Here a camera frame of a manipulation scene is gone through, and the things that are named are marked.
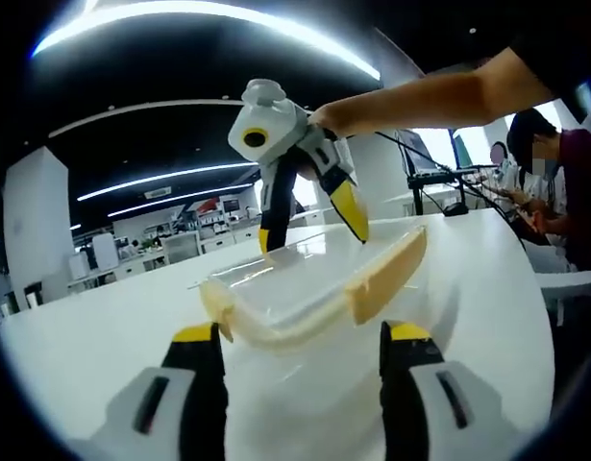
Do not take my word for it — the ceiling strip light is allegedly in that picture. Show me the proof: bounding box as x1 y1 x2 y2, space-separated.
76 161 259 203
107 188 219 218

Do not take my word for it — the person's right hand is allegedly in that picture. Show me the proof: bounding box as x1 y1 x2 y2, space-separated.
308 98 361 141

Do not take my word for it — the long curved ceiling light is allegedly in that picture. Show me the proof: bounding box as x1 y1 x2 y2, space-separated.
33 0 381 81

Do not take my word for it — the grey mesh chair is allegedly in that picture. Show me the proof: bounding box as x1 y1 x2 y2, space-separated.
160 232 200 265

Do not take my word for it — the black equipment stand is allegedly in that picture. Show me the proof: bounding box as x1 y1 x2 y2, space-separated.
406 170 469 216

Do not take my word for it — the white cabinet box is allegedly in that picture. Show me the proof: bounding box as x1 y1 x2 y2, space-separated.
91 232 119 271

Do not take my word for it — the row of white desks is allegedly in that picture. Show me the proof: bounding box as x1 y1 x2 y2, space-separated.
66 210 325 289

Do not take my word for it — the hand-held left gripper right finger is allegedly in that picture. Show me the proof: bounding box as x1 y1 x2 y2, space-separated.
379 320 507 461

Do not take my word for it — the teal screen laptop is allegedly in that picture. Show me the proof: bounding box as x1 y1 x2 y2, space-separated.
452 133 474 170

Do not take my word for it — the open silver laptop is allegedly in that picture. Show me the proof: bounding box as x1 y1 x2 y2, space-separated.
395 128 443 175

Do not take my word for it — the clear lid with yellow latches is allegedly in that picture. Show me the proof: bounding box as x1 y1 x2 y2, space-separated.
187 224 430 356

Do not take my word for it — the white chair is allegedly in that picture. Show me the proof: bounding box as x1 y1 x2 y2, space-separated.
534 268 591 328

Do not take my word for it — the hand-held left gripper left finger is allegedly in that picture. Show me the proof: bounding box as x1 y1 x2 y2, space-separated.
63 321 229 461

